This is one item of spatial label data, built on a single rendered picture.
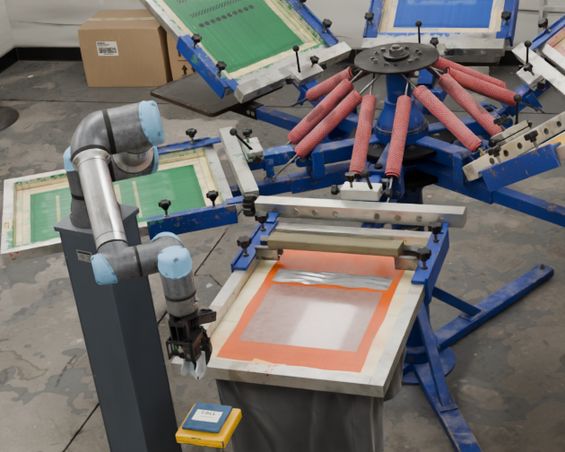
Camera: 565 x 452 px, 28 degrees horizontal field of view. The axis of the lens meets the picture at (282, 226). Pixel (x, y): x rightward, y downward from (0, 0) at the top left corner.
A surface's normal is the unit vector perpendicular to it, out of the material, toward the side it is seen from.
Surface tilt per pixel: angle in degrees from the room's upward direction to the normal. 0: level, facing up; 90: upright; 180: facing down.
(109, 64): 90
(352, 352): 0
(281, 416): 93
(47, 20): 90
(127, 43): 90
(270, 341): 0
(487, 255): 0
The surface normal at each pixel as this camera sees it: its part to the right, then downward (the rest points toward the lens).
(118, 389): -0.50, 0.46
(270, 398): -0.26, 0.52
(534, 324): -0.11, -0.87
